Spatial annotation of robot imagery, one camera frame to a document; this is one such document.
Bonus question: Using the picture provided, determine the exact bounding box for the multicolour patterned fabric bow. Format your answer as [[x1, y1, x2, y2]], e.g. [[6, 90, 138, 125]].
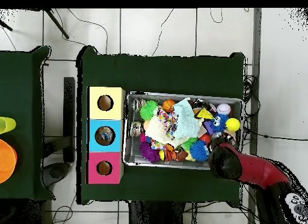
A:
[[157, 109, 179, 139]]

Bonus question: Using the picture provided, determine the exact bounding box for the mint waffle cloth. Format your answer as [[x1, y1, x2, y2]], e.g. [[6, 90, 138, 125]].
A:
[[173, 98, 202, 140]]

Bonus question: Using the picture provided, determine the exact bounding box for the crushed clear bottle blue label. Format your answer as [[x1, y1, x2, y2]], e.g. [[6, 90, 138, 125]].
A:
[[100, 127, 116, 143]]

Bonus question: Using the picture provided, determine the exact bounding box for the yellow plastic ball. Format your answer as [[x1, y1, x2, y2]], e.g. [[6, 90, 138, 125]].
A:
[[225, 117, 241, 132]]

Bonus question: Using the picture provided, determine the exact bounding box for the shallow mesh bin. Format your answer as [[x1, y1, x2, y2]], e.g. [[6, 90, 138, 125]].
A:
[[123, 90, 243, 172]]

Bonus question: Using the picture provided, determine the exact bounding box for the wooden box with three holes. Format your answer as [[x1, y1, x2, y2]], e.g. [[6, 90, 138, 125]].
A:
[[85, 86, 126, 185]]

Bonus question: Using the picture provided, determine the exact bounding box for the cream waffle cloth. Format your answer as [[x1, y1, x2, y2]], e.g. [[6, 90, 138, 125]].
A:
[[144, 115, 191, 148]]

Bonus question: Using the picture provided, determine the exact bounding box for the green spiky ball toy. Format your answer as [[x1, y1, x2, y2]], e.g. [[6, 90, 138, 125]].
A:
[[139, 100, 159, 120]]

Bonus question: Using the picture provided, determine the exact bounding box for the orange toy basketball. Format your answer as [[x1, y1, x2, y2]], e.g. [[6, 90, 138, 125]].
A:
[[162, 99, 176, 113]]

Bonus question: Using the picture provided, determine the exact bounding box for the dark green tablecloth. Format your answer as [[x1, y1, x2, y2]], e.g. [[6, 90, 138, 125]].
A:
[[0, 46, 56, 201], [76, 45, 246, 208]]

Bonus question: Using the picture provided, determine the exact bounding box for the yellow cheese wedge toy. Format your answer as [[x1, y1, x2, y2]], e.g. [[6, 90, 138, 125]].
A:
[[194, 107, 214, 120]]

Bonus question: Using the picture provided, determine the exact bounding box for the small blue spiky ball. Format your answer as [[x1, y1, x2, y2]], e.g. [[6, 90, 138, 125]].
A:
[[189, 140, 210, 162]]

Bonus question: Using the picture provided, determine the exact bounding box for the small orange-red ball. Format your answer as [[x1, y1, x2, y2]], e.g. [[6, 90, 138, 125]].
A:
[[199, 133, 212, 145]]

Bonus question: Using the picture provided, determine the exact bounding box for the blue spiky ball with eyes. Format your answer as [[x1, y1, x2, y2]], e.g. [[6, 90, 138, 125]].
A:
[[208, 113, 229, 133]]

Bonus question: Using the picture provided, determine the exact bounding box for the white toy baseball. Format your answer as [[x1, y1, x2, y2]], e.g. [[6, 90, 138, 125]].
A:
[[217, 102, 232, 115]]

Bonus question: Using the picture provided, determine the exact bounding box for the black upright panel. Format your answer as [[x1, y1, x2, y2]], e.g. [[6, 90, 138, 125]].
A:
[[63, 76, 76, 163]]

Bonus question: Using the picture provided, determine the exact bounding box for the grey rounded base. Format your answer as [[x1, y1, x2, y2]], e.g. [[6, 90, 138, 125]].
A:
[[42, 161, 71, 189]]

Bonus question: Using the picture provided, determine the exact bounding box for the long black tripod leg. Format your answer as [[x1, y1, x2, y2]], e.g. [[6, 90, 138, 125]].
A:
[[44, 8, 70, 40]]

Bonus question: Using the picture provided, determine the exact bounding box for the yellow-green plastic cup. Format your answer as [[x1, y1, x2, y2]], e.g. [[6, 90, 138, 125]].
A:
[[0, 116, 17, 135]]

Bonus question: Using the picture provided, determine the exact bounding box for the orange plastic bowl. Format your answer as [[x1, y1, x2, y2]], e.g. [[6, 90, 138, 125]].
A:
[[0, 138, 18, 184]]

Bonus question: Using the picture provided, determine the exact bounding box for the short black tripod leg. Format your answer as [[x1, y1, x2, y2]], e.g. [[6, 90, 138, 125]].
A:
[[0, 19, 13, 31]]

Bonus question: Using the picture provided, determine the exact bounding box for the thin black floor cable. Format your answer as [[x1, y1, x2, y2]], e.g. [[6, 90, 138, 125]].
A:
[[53, 8, 108, 54], [152, 8, 175, 57]]

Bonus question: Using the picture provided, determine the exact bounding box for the black cable bundle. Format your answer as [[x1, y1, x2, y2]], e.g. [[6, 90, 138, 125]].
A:
[[242, 74, 261, 119]]

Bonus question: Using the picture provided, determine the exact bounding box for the black cable with connector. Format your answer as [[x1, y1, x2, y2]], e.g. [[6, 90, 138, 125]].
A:
[[242, 126, 308, 142]]

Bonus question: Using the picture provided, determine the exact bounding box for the thin black cable loop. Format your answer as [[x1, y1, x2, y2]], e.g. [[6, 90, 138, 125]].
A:
[[209, 8, 224, 24]]

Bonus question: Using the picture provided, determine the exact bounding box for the grey floor rail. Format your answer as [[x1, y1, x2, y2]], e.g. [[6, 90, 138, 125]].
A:
[[247, 8, 262, 224]]

